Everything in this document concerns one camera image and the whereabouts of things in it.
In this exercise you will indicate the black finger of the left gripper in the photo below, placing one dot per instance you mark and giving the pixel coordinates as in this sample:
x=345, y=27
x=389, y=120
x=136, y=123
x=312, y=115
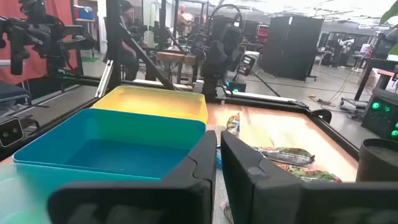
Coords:
x=216, y=53
x=236, y=60

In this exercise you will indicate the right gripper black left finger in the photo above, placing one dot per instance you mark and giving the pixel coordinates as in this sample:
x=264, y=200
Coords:
x=140, y=202

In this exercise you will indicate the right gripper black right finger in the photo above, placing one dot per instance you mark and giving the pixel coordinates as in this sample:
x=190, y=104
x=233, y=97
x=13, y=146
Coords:
x=280, y=199

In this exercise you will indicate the blue orange granola bar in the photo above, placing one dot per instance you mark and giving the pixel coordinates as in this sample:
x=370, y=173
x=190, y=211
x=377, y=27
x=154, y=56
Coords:
x=233, y=124

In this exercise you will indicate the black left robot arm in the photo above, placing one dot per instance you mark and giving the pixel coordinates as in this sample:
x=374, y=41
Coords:
x=213, y=84

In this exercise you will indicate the black neighbouring robot arm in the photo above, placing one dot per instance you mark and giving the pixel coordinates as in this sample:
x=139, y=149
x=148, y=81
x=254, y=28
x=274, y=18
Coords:
x=40, y=34

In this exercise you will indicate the green wrapped granola bar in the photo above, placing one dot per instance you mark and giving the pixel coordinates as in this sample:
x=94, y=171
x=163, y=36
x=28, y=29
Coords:
x=286, y=155
x=311, y=175

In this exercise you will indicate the wooden workbench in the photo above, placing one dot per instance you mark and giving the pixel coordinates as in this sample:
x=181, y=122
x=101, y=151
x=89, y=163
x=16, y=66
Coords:
x=171, y=56

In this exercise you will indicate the person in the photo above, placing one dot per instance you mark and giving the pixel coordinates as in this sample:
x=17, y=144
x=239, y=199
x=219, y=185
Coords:
x=183, y=15
x=127, y=53

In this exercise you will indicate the tall black cabinet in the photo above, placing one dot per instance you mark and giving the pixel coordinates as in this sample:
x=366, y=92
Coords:
x=292, y=46

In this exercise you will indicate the dark blue plastic bin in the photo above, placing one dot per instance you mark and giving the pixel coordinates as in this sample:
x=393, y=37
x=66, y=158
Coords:
x=109, y=149

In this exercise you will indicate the yellow plastic bin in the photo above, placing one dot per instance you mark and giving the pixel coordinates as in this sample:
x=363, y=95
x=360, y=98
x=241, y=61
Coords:
x=149, y=102

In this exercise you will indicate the black plant pot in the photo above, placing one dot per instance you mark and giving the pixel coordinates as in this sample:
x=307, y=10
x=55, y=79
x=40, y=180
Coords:
x=377, y=161

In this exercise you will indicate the light teal translucent bin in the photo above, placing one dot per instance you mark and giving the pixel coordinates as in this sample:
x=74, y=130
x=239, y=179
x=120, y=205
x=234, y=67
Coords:
x=25, y=193

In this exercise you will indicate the black computer with green lights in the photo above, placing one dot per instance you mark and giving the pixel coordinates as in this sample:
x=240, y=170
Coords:
x=379, y=118

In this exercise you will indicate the blue storage box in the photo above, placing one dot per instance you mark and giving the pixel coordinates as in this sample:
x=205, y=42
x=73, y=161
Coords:
x=85, y=14

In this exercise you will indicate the green leafy plant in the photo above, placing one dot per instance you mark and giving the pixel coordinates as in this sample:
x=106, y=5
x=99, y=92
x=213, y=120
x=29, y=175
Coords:
x=390, y=14

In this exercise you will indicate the red fabric backdrop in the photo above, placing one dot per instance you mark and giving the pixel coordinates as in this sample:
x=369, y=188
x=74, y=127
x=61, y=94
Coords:
x=62, y=9

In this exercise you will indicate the black aluminium table frame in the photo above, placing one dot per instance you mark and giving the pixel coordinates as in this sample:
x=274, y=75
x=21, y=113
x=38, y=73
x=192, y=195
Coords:
x=267, y=105

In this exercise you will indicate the black camera rig frame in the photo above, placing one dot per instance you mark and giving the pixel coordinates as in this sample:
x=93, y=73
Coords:
x=113, y=46

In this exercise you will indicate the silver aluminium rail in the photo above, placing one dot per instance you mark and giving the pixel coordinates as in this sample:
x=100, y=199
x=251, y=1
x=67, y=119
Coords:
x=104, y=79

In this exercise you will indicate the black table-level camera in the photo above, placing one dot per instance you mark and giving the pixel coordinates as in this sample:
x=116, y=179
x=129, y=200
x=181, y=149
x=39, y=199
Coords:
x=11, y=132

